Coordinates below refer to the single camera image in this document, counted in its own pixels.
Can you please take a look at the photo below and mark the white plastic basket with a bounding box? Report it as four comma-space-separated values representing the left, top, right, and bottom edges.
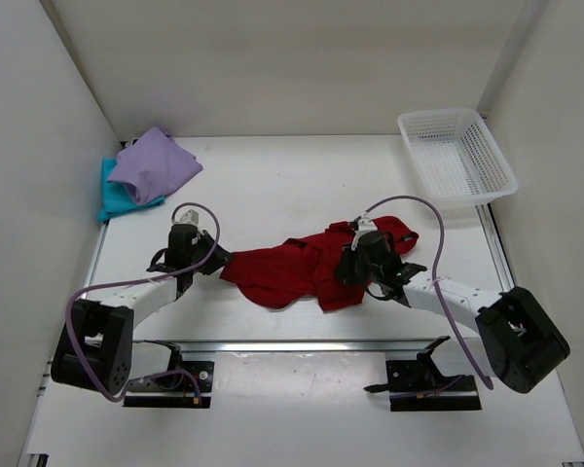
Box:
397, 108, 519, 209

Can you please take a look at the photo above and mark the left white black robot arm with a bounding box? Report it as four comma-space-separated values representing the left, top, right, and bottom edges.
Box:
50, 223, 233, 402

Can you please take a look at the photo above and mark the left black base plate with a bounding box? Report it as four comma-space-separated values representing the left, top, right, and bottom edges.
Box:
123, 351, 215, 409

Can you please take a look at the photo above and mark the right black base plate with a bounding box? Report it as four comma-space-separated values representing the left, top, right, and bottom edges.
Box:
385, 360, 482, 413

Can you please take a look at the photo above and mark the aluminium rail front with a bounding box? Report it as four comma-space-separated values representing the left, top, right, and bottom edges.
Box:
174, 339, 531, 354

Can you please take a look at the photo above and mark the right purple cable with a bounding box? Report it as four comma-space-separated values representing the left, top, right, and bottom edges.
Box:
349, 195, 495, 401

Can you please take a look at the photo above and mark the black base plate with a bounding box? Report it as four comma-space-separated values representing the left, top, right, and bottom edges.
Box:
123, 351, 215, 409
385, 360, 482, 413

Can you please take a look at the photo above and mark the teal t shirt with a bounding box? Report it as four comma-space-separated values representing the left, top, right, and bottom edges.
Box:
97, 158, 165, 223

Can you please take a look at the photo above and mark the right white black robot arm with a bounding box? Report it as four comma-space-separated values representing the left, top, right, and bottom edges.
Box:
335, 231, 570, 394

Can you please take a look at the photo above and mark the red t shirt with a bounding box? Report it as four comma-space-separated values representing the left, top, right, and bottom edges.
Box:
218, 215, 420, 313

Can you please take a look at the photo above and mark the purple t shirt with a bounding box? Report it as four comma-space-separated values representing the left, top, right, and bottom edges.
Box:
108, 126, 203, 205

